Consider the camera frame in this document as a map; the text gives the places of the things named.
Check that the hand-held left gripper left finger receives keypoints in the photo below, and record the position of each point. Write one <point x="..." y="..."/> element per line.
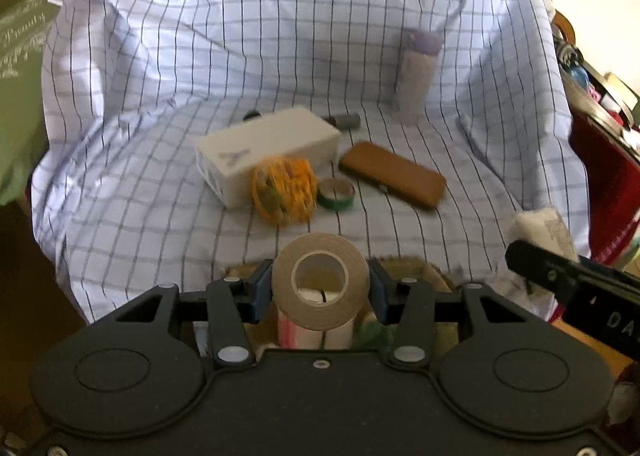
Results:
<point x="260" y="293"/>

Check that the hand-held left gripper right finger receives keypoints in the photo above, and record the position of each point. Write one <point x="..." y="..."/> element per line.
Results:
<point x="380" y="296"/>

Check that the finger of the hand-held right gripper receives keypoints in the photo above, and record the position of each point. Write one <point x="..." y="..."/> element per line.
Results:
<point x="540" y="268"/>

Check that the woven basket with fabric lining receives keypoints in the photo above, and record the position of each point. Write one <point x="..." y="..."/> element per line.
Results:
<point x="425" y="268"/>

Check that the pink and white towel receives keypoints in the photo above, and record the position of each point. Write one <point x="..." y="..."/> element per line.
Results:
<point x="295" y="336"/>

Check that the beige tape roll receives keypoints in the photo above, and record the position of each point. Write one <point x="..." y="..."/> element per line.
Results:
<point x="312" y="316"/>

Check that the green tape roll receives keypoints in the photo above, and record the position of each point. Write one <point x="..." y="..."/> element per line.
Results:
<point x="335" y="206"/>

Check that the dark red velvet cloth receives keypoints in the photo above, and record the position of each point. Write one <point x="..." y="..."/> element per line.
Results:
<point x="615" y="186"/>

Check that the brown leather case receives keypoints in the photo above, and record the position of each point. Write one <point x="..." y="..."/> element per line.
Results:
<point x="395" y="173"/>

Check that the white phone box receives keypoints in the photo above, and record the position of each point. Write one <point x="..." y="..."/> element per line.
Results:
<point x="260" y="145"/>

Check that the blue checked white cloth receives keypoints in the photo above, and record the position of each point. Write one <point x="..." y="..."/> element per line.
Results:
<point x="150" y="135"/>

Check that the blue ball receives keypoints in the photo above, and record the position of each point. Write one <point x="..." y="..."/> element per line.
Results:
<point x="579" y="77"/>

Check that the black and white striped cloth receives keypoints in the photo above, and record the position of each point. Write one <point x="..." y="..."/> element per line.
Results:
<point x="570" y="53"/>

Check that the purple lidded water bottle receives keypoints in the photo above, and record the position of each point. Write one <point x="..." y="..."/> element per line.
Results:
<point x="415" y="75"/>

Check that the green printed cushion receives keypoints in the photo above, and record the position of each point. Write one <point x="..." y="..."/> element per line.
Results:
<point x="20" y="85"/>

